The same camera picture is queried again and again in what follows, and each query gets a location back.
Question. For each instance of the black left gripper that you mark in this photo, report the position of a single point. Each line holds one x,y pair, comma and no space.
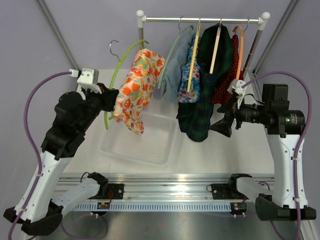
109,96

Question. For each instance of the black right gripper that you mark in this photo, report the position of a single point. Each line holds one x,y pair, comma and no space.
224,126

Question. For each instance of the lime green plastic hanger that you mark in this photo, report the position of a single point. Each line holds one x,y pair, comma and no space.
121,59

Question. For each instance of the orange floral white skirt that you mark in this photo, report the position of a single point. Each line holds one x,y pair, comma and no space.
137,89

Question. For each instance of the blue floral skirt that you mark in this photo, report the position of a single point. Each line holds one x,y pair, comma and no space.
193,95

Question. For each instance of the light blue denim skirt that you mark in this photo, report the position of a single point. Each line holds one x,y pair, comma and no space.
173,73

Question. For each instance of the yellow plastic hanger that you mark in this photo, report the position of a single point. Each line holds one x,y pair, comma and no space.
193,57

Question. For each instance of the pale green plastic hanger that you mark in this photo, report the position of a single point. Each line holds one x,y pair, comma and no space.
173,47

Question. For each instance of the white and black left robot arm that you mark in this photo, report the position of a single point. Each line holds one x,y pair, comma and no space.
37,212

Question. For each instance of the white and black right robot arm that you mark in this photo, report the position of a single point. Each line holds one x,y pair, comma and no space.
284,128

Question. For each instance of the dark green plaid skirt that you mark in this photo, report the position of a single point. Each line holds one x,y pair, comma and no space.
195,118

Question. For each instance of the red polka dot skirt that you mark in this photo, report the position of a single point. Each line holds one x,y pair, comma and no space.
221,95

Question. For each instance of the cream plastic hanger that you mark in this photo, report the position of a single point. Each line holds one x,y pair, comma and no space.
215,49

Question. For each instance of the orange plastic hanger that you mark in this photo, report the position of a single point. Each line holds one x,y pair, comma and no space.
239,28

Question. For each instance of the white plastic mesh basket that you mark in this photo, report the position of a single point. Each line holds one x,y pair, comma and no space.
154,147

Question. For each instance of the metal clothes rack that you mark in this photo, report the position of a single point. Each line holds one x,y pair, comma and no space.
260,21

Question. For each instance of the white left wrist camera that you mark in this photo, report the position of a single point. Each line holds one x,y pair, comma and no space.
87,79

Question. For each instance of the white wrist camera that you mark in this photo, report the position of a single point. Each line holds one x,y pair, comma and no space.
87,79
236,87

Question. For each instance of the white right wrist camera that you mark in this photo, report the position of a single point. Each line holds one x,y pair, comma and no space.
236,87

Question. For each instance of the aluminium mounting rail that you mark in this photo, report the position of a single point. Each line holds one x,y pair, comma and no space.
153,192

